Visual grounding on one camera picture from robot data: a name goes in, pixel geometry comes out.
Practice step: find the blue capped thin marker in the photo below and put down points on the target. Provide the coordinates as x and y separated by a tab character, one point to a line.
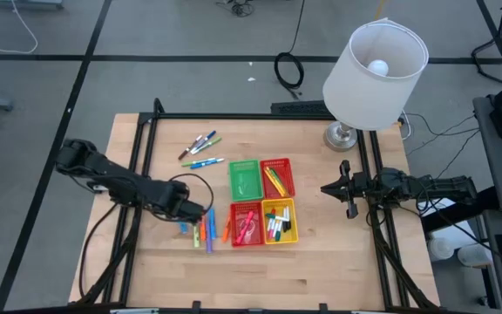
203	141

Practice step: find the black aluminium table frame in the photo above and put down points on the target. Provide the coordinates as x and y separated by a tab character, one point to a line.
233	116

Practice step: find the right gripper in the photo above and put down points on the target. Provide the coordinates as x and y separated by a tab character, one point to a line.
357	187

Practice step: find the yellow plastic basket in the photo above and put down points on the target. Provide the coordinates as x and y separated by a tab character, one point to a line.
293	237

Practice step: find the green capped thin marker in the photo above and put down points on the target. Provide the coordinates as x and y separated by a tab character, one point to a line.
196	162

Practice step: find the purple highlighter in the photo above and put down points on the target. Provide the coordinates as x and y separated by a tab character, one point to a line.
208	245

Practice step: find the yellow thin marker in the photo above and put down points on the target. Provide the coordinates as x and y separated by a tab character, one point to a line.
274	182

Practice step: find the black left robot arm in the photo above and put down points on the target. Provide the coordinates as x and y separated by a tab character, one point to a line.
116	179

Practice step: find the light green highlighter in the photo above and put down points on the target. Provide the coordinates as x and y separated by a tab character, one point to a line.
196	235

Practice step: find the silver aluminium bar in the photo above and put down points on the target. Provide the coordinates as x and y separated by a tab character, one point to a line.
134	311
368	312

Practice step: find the pink capped whiteboard marker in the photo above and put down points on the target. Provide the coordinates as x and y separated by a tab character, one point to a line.
272	234

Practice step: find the brown capped thin marker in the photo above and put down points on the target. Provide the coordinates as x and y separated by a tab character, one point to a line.
190	147

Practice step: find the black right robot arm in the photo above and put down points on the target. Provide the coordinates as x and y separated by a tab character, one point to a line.
442	185

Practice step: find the red capped whiteboard marker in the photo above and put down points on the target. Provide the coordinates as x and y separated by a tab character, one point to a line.
272	210

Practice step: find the green capped whiteboard marker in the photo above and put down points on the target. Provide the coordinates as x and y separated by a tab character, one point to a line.
279	216
278	236

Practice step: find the orange thin marker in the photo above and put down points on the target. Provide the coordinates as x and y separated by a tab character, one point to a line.
277	181

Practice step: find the black bar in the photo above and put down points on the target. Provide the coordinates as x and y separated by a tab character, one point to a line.
460	213

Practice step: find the white paper roll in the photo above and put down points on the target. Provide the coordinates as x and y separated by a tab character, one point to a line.
473	255
440	248

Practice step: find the black capped whiteboard marker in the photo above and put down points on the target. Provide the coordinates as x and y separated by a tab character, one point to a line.
289	224
284	226

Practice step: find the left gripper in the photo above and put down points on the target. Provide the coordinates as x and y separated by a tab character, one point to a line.
179	201

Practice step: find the green plastic basket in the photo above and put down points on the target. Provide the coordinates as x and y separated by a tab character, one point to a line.
246	179

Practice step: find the black table clamp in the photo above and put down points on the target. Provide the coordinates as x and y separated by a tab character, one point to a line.
196	306
323	307

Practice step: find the table lamp white shade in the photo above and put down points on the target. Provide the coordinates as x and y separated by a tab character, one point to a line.
373	96

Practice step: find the red plastic basket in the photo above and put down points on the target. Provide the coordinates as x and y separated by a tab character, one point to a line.
237	211
266	191

